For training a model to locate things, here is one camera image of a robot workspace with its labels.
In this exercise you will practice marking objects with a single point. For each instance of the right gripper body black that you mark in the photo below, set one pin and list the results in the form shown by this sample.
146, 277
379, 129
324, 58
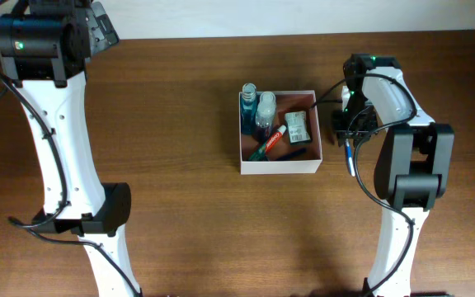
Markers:
357, 103

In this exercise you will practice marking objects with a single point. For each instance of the purple pump soap bottle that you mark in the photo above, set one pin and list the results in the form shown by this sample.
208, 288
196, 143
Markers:
265, 114

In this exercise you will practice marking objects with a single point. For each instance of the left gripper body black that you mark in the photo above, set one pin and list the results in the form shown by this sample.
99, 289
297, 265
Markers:
85, 30

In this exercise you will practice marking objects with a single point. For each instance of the green white soap box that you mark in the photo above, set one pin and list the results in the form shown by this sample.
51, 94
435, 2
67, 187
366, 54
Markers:
297, 127

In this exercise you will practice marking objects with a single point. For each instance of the blue disposable razor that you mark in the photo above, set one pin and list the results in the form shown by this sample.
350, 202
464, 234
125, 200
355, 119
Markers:
292, 155

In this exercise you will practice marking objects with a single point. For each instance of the white open cardboard box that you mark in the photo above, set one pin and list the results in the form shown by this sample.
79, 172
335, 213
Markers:
287, 101

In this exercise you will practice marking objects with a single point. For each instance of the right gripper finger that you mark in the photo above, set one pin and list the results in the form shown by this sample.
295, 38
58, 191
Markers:
365, 122
339, 126

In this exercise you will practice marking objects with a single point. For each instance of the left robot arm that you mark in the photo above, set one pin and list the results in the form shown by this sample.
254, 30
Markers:
44, 50

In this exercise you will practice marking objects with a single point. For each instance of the teal mouthwash bottle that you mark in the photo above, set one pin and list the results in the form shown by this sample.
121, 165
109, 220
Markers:
248, 106

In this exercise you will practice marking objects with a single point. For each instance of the blue white toothbrush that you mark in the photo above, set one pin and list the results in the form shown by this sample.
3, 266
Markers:
349, 158

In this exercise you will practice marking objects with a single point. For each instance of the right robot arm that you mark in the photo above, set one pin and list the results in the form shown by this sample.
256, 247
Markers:
412, 169

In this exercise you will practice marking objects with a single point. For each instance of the Colgate toothpaste tube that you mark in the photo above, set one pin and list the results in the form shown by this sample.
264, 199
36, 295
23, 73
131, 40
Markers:
265, 148

